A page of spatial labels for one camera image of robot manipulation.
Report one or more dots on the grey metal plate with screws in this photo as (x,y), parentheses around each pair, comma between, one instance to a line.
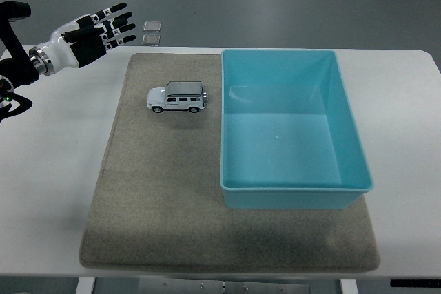
(224,287)

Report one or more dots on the white toy car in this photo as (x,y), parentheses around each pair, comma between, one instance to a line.
(179,97)

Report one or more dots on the grey-brown felt mat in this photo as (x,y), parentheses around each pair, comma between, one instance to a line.
(162,187)

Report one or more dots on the blue plastic box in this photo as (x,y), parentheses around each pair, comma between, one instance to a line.
(282,142)

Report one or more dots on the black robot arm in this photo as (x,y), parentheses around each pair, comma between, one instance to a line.
(17,66)

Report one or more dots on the white table leg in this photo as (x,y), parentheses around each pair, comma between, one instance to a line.
(85,286)
(348,287)

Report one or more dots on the black table control panel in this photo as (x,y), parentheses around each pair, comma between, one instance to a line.
(415,283)

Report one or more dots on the square silver floor plate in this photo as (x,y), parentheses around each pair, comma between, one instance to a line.
(152,26)
(151,39)

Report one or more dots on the white and black hand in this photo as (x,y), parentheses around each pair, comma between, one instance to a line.
(65,51)

